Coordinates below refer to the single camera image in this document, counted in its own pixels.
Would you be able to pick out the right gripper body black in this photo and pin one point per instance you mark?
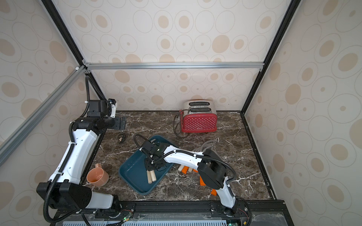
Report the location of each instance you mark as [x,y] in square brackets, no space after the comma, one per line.
[152,157]

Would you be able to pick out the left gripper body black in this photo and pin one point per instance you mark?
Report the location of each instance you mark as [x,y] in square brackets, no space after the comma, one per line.
[115,122]

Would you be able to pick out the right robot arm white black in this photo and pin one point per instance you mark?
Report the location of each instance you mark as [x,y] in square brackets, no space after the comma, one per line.
[214,172]

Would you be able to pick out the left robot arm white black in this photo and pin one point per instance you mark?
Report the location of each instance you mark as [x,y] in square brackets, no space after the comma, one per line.
[64,193]

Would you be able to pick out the teal rectangular storage tray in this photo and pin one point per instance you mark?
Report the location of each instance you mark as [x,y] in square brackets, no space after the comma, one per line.
[133,172]

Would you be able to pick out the small black plug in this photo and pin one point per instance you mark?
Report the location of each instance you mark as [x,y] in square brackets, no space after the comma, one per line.
[122,138]

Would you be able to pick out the pink plastic cup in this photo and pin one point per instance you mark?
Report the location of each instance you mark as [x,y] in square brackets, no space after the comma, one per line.
[97,176]

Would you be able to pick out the red polka dot toaster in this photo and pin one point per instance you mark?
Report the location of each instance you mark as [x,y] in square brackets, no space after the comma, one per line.
[198,116]

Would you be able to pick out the left diagonal aluminium bar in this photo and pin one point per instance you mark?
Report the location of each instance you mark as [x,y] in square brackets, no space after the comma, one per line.
[19,135]

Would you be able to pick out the horizontal aluminium bar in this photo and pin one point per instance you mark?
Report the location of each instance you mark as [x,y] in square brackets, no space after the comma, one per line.
[171,66]

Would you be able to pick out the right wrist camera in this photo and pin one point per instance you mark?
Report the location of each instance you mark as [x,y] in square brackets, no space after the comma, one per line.
[149,148]

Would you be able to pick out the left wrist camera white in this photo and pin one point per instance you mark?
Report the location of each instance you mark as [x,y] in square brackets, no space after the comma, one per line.
[112,107]

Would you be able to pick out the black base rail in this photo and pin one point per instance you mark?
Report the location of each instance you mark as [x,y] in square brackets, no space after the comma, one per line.
[183,213]

